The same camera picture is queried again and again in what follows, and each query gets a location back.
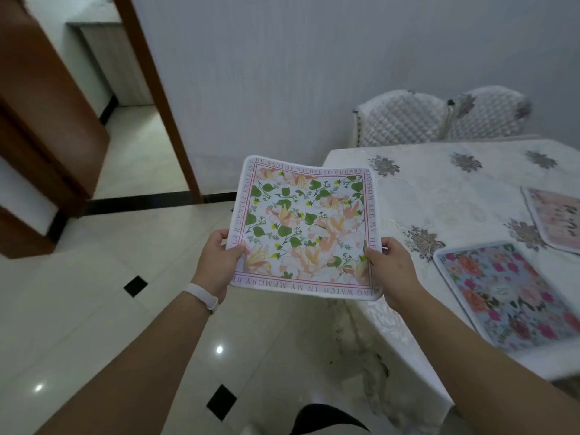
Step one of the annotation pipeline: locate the brown wooden door frame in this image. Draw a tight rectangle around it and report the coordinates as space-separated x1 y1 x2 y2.
112 0 203 203

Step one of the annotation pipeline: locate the person's right hand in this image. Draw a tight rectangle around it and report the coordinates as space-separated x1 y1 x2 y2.
365 237 427 313

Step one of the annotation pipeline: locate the white floral cloth with green leaves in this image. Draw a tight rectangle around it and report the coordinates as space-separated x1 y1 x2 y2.
225 155 384 302

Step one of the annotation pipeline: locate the white wristband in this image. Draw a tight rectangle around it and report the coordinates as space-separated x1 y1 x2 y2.
183 282 220 315

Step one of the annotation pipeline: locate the person's black clothing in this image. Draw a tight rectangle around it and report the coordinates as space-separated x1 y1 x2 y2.
290 403 371 435

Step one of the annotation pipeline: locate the brown wooden door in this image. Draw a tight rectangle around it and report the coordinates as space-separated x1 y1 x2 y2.
0 0 111 260

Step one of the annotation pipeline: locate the person's right forearm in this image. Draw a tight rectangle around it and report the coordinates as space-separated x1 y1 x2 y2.
398 290 580 435

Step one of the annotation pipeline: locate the light wooden cabinet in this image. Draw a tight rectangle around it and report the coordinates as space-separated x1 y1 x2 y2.
67 22 155 107

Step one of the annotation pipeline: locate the white embroidered tablecloth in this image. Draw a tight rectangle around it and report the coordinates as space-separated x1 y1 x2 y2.
323 139 580 435

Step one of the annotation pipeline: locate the person's left hand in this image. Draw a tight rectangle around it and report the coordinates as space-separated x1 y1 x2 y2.
191 228 246 305

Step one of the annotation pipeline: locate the white quilted chair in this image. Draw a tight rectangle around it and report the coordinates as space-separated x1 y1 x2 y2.
349 89 454 148
446 85 534 141

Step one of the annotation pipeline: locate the blue floral cloth with pink roses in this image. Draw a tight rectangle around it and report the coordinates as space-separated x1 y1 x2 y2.
433 241 580 354

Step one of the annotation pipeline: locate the person's left forearm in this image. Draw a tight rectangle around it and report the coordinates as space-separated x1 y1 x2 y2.
35 291 213 435

